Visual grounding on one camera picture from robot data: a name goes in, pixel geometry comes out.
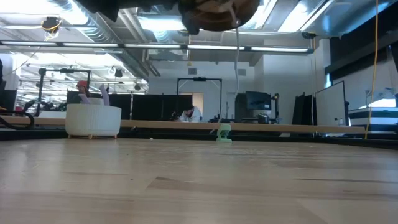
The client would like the clear lamp socket base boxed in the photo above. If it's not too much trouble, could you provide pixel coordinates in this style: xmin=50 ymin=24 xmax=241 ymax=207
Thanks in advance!
xmin=178 ymin=0 xmax=261 ymax=33

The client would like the black metal table frame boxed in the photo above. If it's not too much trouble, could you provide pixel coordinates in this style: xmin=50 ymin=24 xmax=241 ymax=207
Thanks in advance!
xmin=0 ymin=127 xmax=398 ymax=151

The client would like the black partition panel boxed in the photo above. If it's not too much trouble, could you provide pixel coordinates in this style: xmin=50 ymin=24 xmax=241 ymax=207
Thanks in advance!
xmin=108 ymin=93 xmax=193 ymax=121

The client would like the person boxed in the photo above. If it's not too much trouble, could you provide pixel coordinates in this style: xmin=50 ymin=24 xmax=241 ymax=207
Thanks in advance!
xmin=178 ymin=105 xmax=203 ymax=123
xmin=68 ymin=80 xmax=91 ymax=105

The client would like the black ceiling device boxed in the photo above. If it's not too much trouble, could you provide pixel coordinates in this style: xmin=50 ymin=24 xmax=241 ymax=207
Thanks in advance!
xmin=40 ymin=16 xmax=63 ymax=34

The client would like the black monitor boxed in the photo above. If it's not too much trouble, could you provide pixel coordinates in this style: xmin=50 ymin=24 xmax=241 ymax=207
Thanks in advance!
xmin=244 ymin=90 xmax=272 ymax=111

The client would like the white whiteboard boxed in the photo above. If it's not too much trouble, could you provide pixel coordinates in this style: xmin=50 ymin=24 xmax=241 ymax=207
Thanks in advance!
xmin=314 ymin=80 xmax=347 ymax=128

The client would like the black robot rig frame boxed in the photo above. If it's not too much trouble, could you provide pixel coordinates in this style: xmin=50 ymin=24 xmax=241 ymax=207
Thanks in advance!
xmin=36 ymin=67 xmax=93 ymax=118

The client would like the white ribbed pen holder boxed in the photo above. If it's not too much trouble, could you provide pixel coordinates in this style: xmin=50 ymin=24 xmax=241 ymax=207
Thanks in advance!
xmin=65 ymin=97 xmax=123 ymax=140

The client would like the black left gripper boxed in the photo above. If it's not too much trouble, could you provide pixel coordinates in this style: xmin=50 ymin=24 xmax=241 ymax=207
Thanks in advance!
xmin=74 ymin=0 xmax=201 ymax=35

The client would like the black base cable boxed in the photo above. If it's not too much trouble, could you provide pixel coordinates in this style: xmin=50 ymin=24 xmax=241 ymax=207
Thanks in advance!
xmin=0 ymin=108 xmax=35 ymax=131

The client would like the long ceiling light strip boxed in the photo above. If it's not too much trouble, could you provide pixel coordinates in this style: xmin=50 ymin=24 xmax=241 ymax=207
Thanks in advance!
xmin=0 ymin=39 xmax=315 ymax=54

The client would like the yellow cable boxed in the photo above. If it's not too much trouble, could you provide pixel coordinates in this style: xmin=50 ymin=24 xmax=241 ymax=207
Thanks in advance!
xmin=364 ymin=0 xmax=379 ymax=140

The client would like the black gantry frame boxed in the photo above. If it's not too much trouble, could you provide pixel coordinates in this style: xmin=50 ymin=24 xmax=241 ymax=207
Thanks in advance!
xmin=176 ymin=77 xmax=223 ymax=123

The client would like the beige wooden desk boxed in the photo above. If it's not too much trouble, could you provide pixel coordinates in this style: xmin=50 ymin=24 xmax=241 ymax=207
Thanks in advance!
xmin=0 ymin=115 xmax=367 ymax=135

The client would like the white power cable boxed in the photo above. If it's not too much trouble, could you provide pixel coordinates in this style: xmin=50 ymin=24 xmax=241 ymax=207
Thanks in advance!
xmin=233 ymin=18 xmax=241 ymax=94

